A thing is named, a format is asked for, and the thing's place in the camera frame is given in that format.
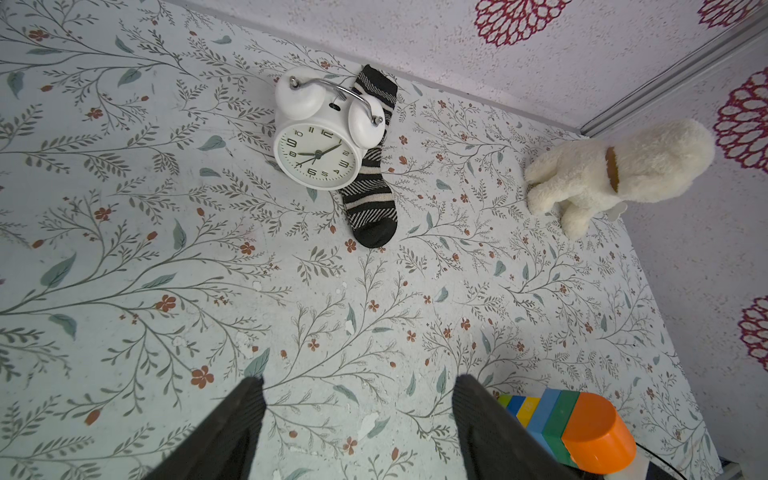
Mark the green long lego brick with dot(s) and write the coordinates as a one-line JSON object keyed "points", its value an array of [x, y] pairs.
{"points": [[557, 421]]}

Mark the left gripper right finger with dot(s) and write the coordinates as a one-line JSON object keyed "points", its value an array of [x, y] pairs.
{"points": [[493, 444]]}

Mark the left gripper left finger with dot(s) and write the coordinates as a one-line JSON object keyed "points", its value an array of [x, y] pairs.
{"points": [[224, 445]]}

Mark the yellow small lego brick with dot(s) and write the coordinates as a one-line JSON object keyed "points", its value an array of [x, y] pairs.
{"points": [[526, 410]]}

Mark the orange lego brick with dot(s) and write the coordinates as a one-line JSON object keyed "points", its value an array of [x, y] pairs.
{"points": [[597, 438]]}

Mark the white alarm clock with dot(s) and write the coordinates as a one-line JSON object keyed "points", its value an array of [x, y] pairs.
{"points": [[324, 129]]}

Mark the black grey striped sock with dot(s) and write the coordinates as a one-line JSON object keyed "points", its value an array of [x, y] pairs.
{"points": [[369, 201]]}

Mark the dark blue small lego brick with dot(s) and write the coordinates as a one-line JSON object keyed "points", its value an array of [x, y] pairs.
{"points": [[515, 403]]}

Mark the light blue long lego brick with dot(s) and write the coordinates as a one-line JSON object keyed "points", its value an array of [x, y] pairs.
{"points": [[540, 417]]}

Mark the lime green lego brick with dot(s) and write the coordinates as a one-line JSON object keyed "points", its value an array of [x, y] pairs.
{"points": [[504, 399]]}

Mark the white teddy bear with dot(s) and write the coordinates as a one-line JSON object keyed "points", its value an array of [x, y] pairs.
{"points": [[592, 176]]}

